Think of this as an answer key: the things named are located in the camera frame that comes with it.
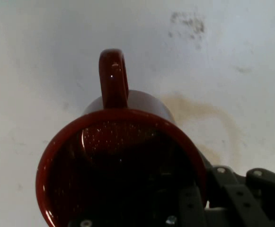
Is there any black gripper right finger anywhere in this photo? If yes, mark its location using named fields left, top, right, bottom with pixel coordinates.
left=204, top=165, right=275, bottom=227

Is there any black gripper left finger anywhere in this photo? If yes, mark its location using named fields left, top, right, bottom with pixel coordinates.
left=67, top=185, right=207, bottom=227

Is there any red enamel mug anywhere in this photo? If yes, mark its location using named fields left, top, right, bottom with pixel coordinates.
left=35, top=48, right=208, bottom=227

